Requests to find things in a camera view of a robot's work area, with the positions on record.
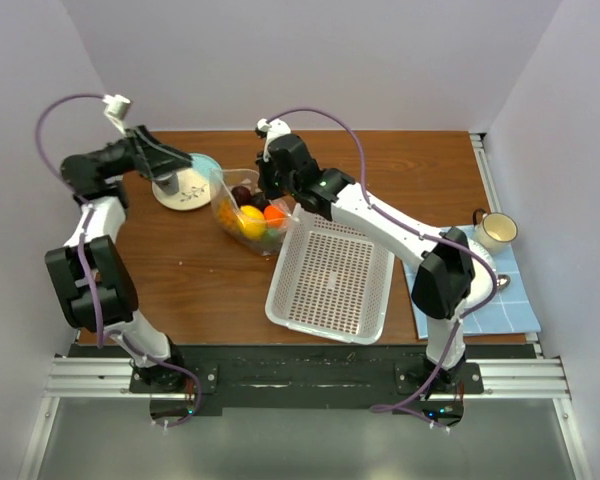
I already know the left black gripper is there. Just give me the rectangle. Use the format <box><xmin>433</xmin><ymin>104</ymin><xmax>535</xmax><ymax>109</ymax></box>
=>
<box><xmin>92</xmin><ymin>125</ymin><xmax>192</xmax><ymax>182</ymax></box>

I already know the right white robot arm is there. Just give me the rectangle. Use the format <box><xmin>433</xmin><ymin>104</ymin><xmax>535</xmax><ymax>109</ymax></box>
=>
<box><xmin>256</xmin><ymin>130</ymin><xmax>475</xmax><ymax>393</ymax></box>

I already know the cream enamel mug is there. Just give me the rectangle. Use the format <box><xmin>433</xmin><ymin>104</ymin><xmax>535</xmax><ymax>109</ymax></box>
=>
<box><xmin>472</xmin><ymin>208</ymin><xmax>518</xmax><ymax>255</ymax></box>

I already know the aluminium frame rail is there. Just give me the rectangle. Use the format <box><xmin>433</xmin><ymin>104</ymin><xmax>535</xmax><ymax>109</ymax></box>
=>
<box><xmin>43</xmin><ymin>345</ymin><xmax>570</xmax><ymax>400</ymax></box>

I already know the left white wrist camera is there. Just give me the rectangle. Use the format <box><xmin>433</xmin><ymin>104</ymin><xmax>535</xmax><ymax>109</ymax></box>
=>
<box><xmin>102</xmin><ymin>94</ymin><xmax>132</xmax><ymax>135</ymax></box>

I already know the small grey cup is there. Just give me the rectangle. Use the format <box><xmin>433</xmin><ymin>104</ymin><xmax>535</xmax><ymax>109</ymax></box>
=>
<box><xmin>155</xmin><ymin>172</ymin><xmax>179</xmax><ymax>196</ymax></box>

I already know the white paper plate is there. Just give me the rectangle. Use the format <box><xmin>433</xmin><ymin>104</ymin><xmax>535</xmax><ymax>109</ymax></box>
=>
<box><xmin>465</xmin><ymin>238</ymin><xmax>496</xmax><ymax>312</ymax></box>

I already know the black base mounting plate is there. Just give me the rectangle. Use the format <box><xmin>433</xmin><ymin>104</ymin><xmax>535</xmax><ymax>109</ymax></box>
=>
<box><xmin>128</xmin><ymin>344</ymin><xmax>537</xmax><ymax>431</ymax></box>

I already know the metal spoon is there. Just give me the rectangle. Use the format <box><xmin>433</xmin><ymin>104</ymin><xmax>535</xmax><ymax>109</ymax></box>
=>
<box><xmin>496</xmin><ymin>274</ymin><xmax>511</xmax><ymax>291</ymax></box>

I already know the white perforated plastic basket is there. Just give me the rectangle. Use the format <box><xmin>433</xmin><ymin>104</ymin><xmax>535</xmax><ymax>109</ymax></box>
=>
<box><xmin>265</xmin><ymin>206</ymin><xmax>395</xmax><ymax>345</ymax></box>

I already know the clear zip top bag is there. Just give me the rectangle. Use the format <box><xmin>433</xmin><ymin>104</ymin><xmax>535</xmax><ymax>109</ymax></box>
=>
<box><xmin>210</xmin><ymin>169</ymin><xmax>292</xmax><ymax>256</ymax></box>

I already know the yellow fake lemon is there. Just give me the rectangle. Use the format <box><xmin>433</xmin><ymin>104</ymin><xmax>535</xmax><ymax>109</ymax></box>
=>
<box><xmin>237</xmin><ymin>205</ymin><xmax>267</xmax><ymax>241</ymax></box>

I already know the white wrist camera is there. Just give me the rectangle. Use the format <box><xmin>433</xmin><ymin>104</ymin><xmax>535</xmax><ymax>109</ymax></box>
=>
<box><xmin>255</xmin><ymin>118</ymin><xmax>292</xmax><ymax>162</ymax></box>
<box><xmin>102</xmin><ymin>94</ymin><xmax>132</xmax><ymax>135</ymax></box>

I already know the blue checked cloth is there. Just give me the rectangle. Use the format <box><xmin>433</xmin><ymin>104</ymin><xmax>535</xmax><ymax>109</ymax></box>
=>
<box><xmin>403</xmin><ymin>225</ymin><xmax>541</xmax><ymax>340</ymax></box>

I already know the orange fake tomato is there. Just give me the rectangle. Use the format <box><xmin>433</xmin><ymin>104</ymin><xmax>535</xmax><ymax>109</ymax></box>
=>
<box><xmin>263</xmin><ymin>204</ymin><xmax>287</xmax><ymax>229</ymax></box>

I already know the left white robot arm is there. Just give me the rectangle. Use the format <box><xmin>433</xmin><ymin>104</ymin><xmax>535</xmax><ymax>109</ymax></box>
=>
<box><xmin>45</xmin><ymin>125</ymin><xmax>192</xmax><ymax>392</ymax></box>

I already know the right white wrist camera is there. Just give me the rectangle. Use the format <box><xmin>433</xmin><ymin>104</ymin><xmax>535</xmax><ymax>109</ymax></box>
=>
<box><xmin>255</xmin><ymin>118</ymin><xmax>292</xmax><ymax>162</ymax></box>

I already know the dark purple fake plum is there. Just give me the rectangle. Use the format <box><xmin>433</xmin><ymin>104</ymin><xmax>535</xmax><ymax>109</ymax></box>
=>
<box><xmin>231</xmin><ymin>185</ymin><xmax>252</xmax><ymax>207</ymax></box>

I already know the green fake pepper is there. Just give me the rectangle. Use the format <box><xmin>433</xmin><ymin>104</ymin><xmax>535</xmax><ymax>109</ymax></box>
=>
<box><xmin>261</xmin><ymin>228</ymin><xmax>283</xmax><ymax>242</ymax></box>

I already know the cream and blue plate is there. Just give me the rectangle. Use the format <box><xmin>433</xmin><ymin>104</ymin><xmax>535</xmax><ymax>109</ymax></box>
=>
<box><xmin>151</xmin><ymin>153</ymin><xmax>220</xmax><ymax>211</ymax></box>

